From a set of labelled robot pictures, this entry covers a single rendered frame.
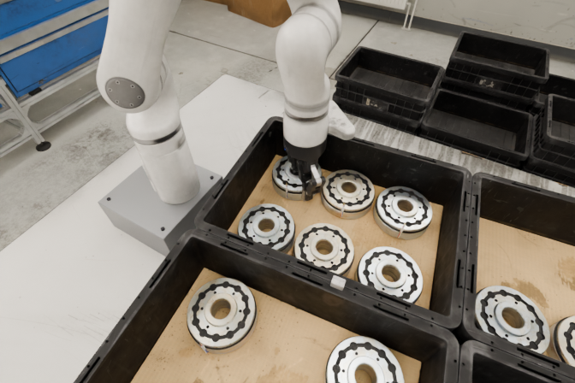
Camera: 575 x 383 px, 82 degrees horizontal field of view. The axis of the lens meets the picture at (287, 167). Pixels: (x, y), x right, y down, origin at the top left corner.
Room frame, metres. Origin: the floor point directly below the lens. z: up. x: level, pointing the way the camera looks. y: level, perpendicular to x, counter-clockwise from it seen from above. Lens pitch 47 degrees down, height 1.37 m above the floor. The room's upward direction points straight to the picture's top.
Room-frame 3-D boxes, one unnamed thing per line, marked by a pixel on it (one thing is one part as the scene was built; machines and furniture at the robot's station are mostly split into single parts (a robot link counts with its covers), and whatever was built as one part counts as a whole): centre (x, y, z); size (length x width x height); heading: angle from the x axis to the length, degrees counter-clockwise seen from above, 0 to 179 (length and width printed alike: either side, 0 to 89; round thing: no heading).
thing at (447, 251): (0.34, -0.09, 0.87); 0.40 x 0.30 x 0.11; 67
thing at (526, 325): (0.17, -0.33, 0.86); 0.05 x 0.05 x 0.01
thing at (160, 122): (0.47, 0.24, 1.04); 0.09 x 0.09 x 0.17; 4
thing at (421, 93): (1.28, -0.44, 0.37); 0.40 x 0.30 x 0.45; 61
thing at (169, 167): (0.47, 0.24, 0.88); 0.09 x 0.09 x 0.17; 64
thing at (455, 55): (1.44, -0.99, 0.37); 0.40 x 0.30 x 0.45; 61
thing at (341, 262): (0.28, -0.06, 0.86); 0.10 x 0.10 x 0.01
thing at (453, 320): (0.34, -0.09, 0.92); 0.40 x 0.30 x 0.02; 67
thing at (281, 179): (0.46, -0.02, 0.86); 0.10 x 0.10 x 0.01
